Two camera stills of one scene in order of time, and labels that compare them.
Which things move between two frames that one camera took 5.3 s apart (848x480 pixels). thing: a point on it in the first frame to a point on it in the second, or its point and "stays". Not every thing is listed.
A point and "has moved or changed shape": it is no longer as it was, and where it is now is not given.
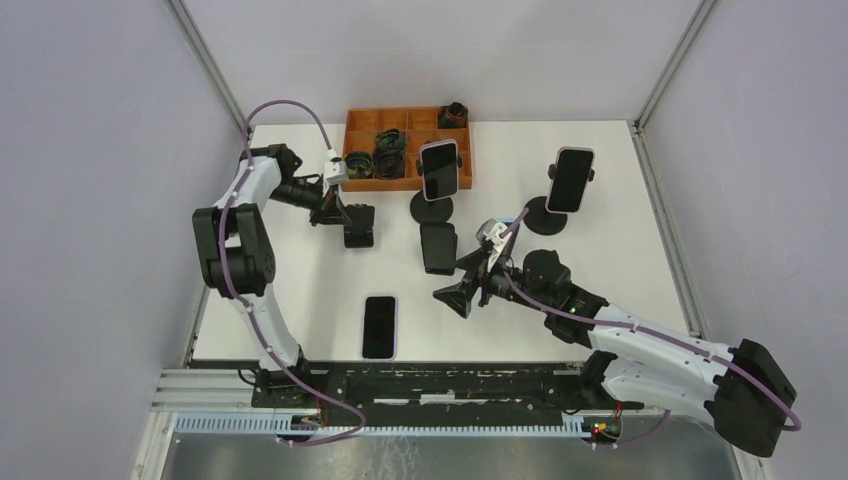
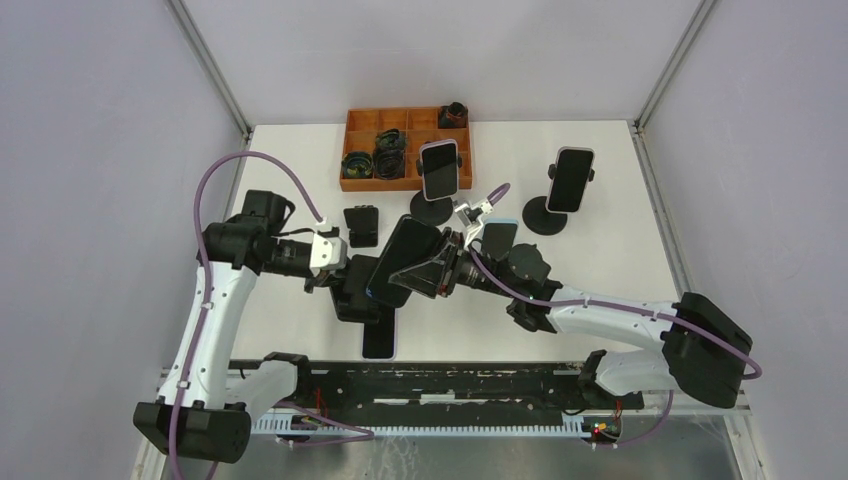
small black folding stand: x=360 y=233 stays
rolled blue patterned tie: x=360 y=165 stays
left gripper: x=331 y=210 to x=324 y=278
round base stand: x=435 y=211 stays
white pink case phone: x=439 y=160 stays
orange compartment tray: x=420 y=124 stays
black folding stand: x=440 y=265 has moved or changed shape
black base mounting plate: x=434 y=396 stays
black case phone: x=439 y=244 has moved or changed shape
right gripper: x=479 y=263 to x=437 y=275
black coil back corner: x=452 y=116 stays
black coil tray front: x=389 y=164 stays
